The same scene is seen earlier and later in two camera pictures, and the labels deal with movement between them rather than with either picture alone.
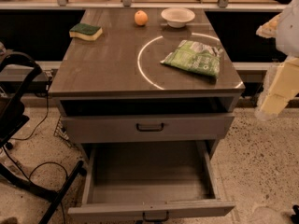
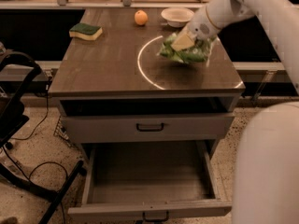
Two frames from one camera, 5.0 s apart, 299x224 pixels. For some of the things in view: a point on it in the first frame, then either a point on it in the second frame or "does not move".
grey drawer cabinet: (149, 102) does not move
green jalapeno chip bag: (196, 56) to (199, 51)
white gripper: (290, 32) to (201, 24)
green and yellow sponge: (89, 32) does not move
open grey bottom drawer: (131, 182) does not move
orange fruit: (140, 18) does not move
